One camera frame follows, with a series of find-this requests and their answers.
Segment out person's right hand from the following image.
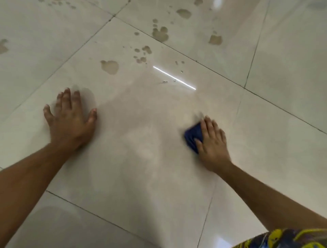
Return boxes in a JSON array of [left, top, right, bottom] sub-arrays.
[[194, 116, 232, 173]]

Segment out blue cleaning cloth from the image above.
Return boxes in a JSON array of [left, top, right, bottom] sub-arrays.
[[184, 122, 204, 154]]

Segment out person's right forearm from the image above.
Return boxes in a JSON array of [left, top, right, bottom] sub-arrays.
[[217, 162, 327, 233]]

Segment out person's left forearm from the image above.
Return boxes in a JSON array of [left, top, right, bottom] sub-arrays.
[[0, 143, 74, 248]]

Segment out yellow and blue patterned shorts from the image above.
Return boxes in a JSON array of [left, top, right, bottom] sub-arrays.
[[232, 228, 327, 248]]

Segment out person's left hand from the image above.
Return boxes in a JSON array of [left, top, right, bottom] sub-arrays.
[[43, 88, 98, 154]]

